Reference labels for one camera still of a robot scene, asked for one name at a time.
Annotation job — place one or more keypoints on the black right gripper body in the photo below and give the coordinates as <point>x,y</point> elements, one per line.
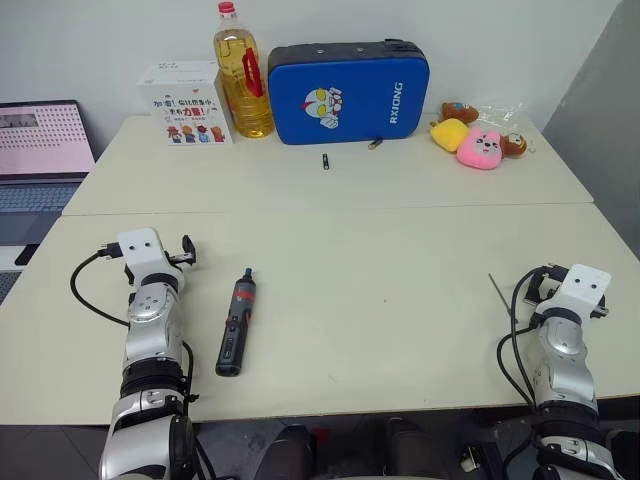
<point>542,290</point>

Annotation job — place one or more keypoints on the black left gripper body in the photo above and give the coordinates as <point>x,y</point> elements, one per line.
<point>174,259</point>

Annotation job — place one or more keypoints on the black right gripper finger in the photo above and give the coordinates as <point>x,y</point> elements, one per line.
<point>601,306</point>

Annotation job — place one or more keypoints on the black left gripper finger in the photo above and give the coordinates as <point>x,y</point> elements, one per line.
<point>189,247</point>

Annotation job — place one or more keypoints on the thin metal rod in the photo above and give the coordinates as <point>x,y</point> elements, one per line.
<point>500,295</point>

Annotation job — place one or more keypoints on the black electric screwdriver red band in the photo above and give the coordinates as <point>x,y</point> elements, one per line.
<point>234,325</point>

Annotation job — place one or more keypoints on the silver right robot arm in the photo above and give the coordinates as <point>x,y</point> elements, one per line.
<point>565,350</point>

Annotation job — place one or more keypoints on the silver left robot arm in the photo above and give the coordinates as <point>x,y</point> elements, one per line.
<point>150,325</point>

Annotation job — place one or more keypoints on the white printed cardboard box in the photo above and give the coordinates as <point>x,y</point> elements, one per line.
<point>185,105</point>

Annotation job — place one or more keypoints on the brown monkey plush toy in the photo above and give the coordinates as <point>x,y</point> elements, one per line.
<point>515,145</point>

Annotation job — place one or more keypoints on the pink plush toy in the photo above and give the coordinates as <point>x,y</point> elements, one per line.
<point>479,148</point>

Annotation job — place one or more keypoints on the cooking oil bottle red cap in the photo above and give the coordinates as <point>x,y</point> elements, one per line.
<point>245,100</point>

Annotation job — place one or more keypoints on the grey laptop computer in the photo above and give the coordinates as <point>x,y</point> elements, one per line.
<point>40,150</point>

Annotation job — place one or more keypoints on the clear plastic bag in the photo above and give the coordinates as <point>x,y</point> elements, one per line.
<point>500,115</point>

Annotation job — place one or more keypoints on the yellow plush toy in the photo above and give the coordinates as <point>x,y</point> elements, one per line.
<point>449,135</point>

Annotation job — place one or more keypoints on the brown bear plush toy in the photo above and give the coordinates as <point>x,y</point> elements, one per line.
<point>457,111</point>

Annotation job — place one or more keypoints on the blue zip tool case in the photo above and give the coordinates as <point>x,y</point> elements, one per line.
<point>350,100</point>

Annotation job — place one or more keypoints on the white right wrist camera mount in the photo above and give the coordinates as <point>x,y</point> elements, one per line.
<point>585,287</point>

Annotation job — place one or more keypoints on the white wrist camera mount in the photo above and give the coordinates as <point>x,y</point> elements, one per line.
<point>142,255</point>
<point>585,287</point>

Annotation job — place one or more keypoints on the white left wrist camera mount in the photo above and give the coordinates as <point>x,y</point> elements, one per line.
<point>142,255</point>

